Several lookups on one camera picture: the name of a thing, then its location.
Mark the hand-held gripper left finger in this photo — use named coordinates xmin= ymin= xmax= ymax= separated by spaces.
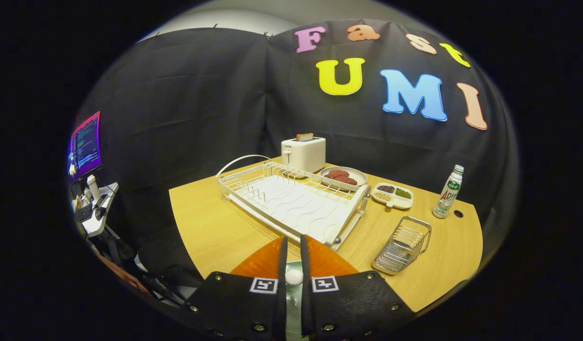
xmin=178 ymin=236 xmax=288 ymax=341

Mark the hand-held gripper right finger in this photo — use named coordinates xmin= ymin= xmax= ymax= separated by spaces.
xmin=300 ymin=234 xmax=417 ymax=341

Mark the pale green plate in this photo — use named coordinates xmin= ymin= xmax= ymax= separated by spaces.
xmin=287 ymin=284 xmax=302 ymax=341

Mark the metal wire basket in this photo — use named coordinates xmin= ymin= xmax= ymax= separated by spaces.
xmin=371 ymin=216 xmax=433 ymax=276

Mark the white wire dish rack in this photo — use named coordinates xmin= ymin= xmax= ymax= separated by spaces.
xmin=216 ymin=154 xmax=371 ymax=251

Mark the round plate with meat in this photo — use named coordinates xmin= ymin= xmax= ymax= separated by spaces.
xmin=319 ymin=166 xmax=368 ymax=191

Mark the black office chair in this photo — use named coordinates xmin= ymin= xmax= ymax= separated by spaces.
xmin=90 ymin=226 xmax=204 ymax=304

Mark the white divided snack tray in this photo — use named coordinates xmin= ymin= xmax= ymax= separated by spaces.
xmin=371 ymin=182 xmax=414 ymax=210

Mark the white drink bottle green label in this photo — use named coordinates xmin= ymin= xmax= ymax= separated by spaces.
xmin=432 ymin=164 xmax=465 ymax=219

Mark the white toaster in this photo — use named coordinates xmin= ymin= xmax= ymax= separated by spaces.
xmin=281 ymin=137 xmax=327 ymax=173

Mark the white side desk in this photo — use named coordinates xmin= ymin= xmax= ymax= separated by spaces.
xmin=74 ymin=182 xmax=119 ymax=237

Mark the black backdrop cloth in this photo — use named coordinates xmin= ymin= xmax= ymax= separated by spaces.
xmin=76 ymin=19 xmax=519 ymax=285

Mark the computer monitor purple screen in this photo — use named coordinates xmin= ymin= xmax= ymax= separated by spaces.
xmin=67 ymin=110 xmax=103 ymax=183

